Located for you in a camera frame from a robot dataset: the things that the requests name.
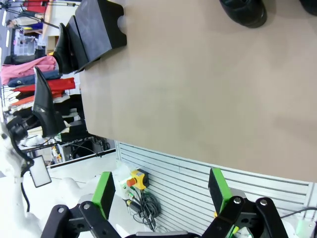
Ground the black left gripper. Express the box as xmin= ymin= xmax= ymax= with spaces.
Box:
xmin=6 ymin=116 xmax=40 ymax=139

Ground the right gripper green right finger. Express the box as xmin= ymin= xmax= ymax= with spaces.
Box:
xmin=202 ymin=168 xmax=289 ymax=238

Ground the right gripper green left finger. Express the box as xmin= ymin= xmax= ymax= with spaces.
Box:
xmin=41 ymin=172 xmax=119 ymax=238

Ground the black leather loafer shoe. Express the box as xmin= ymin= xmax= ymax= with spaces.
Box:
xmin=53 ymin=23 xmax=75 ymax=74
xmin=219 ymin=0 xmax=268 ymax=28
xmin=299 ymin=0 xmax=317 ymax=16
xmin=32 ymin=66 xmax=67 ymax=138

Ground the white slatted base panel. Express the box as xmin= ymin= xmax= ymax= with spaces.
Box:
xmin=115 ymin=140 xmax=313 ymax=238

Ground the yellow red emergency stop button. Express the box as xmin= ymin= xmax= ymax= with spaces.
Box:
xmin=126 ymin=168 xmax=150 ymax=191

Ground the blue garment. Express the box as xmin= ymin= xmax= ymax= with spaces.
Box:
xmin=8 ymin=70 xmax=62 ymax=88

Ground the white LED light panel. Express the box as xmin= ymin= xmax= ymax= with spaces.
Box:
xmin=29 ymin=155 xmax=53 ymax=188

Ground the red garment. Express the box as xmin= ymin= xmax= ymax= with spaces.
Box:
xmin=12 ymin=77 xmax=76 ymax=94

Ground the pink garment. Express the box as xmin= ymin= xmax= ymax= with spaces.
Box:
xmin=1 ymin=56 xmax=59 ymax=85

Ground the clear plastic drawer unit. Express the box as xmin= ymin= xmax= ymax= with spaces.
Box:
xmin=12 ymin=28 xmax=38 ymax=57

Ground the black cable bundle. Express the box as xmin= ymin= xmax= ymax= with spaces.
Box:
xmin=127 ymin=190 xmax=161 ymax=233

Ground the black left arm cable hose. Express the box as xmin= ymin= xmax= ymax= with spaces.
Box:
xmin=9 ymin=133 xmax=34 ymax=214

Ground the black camera tripod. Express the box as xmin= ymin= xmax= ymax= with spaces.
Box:
xmin=0 ymin=0 xmax=82 ymax=30

